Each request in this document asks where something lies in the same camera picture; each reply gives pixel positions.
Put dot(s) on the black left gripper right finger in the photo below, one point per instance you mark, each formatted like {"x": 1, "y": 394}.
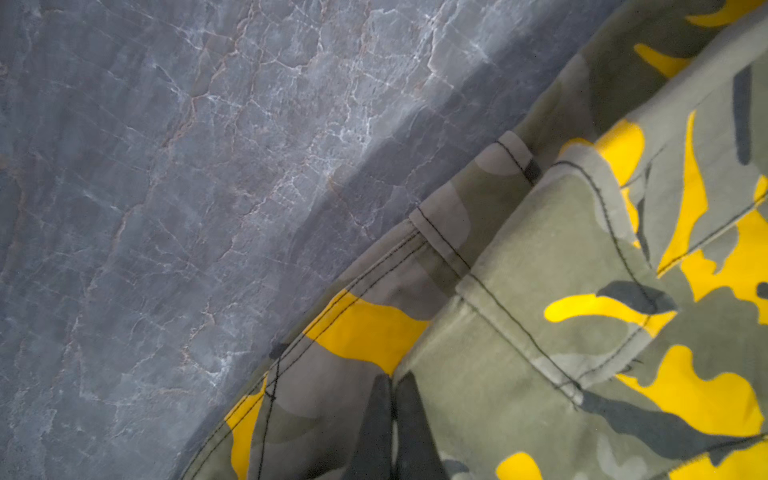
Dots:
{"x": 417, "y": 456}

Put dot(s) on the camouflage yellow green trousers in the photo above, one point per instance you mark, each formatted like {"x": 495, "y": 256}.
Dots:
{"x": 586, "y": 299}

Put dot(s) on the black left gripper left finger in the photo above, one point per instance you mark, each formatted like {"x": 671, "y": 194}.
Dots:
{"x": 372, "y": 456}

